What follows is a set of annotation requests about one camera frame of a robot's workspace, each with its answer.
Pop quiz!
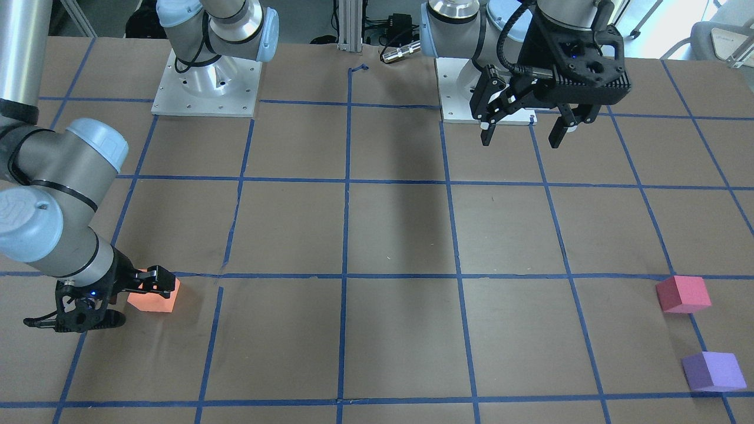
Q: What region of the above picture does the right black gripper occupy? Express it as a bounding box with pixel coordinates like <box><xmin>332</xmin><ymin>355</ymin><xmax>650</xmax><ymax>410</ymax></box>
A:
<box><xmin>24</xmin><ymin>249</ymin><xmax>177</xmax><ymax>333</ymax></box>

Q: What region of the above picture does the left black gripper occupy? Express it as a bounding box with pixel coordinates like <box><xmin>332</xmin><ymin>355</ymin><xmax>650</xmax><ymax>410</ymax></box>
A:
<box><xmin>469</xmin><ymin>65</ymin><xmax>601</xmax><ymax>148</ymax></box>

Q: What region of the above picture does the orange foam block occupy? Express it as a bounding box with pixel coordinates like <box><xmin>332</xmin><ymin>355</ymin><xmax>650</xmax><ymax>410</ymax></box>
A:
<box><xmin>127</xmin><ymin>279</ymin><xmax>181</xmax><ymax>313</ymax></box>

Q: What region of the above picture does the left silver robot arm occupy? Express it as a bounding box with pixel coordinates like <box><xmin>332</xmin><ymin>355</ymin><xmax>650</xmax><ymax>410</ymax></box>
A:
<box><xmin>420</xmin><ymin>1</ymin><xmax>632</xmax><ymax>148</ymax></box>

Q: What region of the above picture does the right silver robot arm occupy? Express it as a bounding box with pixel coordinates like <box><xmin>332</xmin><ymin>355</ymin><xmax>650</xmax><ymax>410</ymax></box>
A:
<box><xmin>1</xmin><ymin>1</ymin><xmax>177</xmax><ymax>333</ymax></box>

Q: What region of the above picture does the pink foam block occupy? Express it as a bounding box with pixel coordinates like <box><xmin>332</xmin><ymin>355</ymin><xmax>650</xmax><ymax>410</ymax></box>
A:
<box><xmin>655</xmin><ymin>276</ymin><xmax>713</xmax><ymax>314</ymax></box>

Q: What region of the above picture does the purple foam block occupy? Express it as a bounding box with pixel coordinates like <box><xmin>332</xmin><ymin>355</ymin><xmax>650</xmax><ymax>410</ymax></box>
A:
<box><xmin>681</xmin><ymin>352</ymin><xmax>747</xmax><ymax>392</ymax></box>

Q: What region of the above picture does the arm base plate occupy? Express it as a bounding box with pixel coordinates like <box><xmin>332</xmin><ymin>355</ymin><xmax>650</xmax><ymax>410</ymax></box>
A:
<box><xmin>435</xmin><ymin>58</ymin><xmax>537</xmax><ymax>126</ymax></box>
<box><xmin>151</xmin><ymin>52</ymin><xmax>263</xmax><ymax>118</ymax></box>

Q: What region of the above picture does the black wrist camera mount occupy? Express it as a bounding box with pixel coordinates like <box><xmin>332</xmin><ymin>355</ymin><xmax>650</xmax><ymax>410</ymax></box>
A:
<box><xmin>518</xmin><ymin>12</ymin><xmax>632</xmax><ymax>105</ymax></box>

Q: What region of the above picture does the aluminium frame post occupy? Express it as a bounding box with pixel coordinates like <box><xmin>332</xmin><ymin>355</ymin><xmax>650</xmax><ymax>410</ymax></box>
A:
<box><xmin>335</xmin><ymin>0</ymin><xmax>364</xmax><ymax>54</ymax></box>

